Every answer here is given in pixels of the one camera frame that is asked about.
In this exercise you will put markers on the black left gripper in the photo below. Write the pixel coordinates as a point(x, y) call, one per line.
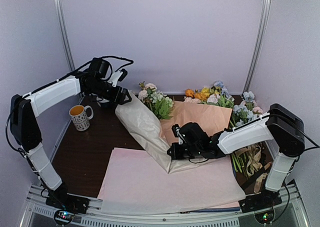
point(118, 98)

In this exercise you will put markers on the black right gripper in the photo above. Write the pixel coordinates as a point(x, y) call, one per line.
point(176, 155)

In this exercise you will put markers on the pink flower long stem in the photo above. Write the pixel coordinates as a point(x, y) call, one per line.
point(146, 91)

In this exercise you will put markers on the grey-white wrapping paper sheet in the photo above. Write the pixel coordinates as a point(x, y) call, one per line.
point(145, 128)

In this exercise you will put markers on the white hydrangea green leaf bunch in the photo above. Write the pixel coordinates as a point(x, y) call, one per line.
point(160, 105)

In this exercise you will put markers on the beige ribbon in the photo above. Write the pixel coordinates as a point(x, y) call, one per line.
point(253, 165)

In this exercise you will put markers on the peach wrapping paper sheet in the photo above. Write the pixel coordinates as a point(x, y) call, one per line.
point(211, 118)

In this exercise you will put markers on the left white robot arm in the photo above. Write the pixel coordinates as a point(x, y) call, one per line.
point(22, 120)

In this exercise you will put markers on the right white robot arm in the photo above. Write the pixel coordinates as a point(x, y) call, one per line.
point(278, 124)

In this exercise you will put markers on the pile of fake flowers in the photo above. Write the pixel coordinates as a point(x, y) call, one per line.
point(218, 95)

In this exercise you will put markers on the patterned mug with yellow inside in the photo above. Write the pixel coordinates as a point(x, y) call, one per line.
point(81, 116)

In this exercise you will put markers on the stack of pastel paper sheets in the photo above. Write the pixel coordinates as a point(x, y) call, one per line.
point(135, 184)

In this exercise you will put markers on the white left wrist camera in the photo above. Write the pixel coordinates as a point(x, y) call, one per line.
point(117, 76)

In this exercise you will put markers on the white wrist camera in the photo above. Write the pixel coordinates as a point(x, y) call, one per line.
point(176, 130)
point(117, 76)

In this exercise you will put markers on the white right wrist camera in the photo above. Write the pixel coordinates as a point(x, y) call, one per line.
point(176, 130)

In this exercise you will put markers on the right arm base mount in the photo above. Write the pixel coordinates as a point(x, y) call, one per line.
point(261, 206)

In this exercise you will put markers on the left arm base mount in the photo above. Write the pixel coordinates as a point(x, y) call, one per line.
point(66, 212)

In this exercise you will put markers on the left aluminium frame post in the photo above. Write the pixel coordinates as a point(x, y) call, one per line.
point(64, 34)

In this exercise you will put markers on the aluminium frame post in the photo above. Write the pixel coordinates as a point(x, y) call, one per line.
point(64, 34)
point(264, 18)

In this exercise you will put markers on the front aluminium rail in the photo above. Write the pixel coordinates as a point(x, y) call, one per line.
point(290, 212)

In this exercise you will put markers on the right aluminium frame post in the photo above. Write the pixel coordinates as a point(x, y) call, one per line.
point(264, 18)

